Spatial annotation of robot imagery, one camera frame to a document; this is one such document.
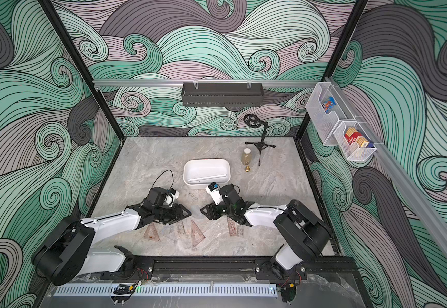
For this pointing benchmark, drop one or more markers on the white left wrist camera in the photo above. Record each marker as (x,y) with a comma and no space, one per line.
(160,197)

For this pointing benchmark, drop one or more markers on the pink straight ruler left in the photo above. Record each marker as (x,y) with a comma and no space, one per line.
(180,229)

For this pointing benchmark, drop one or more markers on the pink small triangle ruler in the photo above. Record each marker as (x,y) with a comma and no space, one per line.
(151,233)

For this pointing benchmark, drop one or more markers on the white perforated cable duct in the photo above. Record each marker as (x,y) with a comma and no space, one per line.
(173,289)

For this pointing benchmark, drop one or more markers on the blue packet in bin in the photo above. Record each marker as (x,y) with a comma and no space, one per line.
(328,104)

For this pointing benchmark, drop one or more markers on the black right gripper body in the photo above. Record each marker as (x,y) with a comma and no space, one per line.
(216,210)

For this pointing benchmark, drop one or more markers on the clear wall bin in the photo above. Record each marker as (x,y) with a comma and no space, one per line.
(325,124)
(352,152)

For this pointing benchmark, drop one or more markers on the white plastic storage box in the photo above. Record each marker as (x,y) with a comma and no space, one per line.
(206,167)

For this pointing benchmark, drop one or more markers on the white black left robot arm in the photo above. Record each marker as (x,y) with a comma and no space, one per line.
(67,251)

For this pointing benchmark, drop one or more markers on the clear wall bin lower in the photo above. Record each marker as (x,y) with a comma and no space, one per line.
(352,152)

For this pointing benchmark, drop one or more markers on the black tripod microphone stand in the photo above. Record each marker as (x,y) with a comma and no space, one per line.
(252,121)

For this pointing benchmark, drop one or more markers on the spice jar with white lid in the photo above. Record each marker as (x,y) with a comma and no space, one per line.
(246,157)

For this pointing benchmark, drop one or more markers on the clear wall bin upper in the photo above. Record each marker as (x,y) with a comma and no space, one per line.
(325,124)

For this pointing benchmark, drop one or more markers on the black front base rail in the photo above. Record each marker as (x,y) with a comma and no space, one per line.
(260,266)

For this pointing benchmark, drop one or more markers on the aluminium wall rail right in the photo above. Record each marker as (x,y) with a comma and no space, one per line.
(407,188)

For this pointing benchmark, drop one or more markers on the aluminium wall rail back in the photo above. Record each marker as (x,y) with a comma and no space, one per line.
(151,82)

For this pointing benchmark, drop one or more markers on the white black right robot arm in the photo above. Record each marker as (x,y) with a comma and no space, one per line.
(305,234)

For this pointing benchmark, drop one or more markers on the aluminium wall rail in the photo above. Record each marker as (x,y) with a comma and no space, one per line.
(151,82)
(407,188)

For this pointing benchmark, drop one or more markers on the black wall-mounted tray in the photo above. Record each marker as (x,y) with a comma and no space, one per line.
(222,95)

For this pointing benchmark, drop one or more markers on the clear short straight ruler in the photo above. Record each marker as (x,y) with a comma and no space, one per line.
(240,231)

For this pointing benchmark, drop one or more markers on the black corner frame post right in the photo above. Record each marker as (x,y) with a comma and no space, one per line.
(342,19)

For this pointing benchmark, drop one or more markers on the red straight ruler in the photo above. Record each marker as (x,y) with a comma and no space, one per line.
(232,228)

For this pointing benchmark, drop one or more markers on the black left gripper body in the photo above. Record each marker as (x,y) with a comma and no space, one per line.
(165,213)

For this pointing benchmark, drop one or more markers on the black corner frame post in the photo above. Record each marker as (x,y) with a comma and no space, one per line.
(67,41)
(342,19)

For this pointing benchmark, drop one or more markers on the black corner frame post left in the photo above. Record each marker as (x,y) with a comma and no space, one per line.
(67,41)

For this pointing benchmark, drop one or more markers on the pink tall triangle ruler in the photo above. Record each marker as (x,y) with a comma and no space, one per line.
(197,235)

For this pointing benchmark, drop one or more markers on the red boxes in bin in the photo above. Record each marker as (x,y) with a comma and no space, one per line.
(353,136)

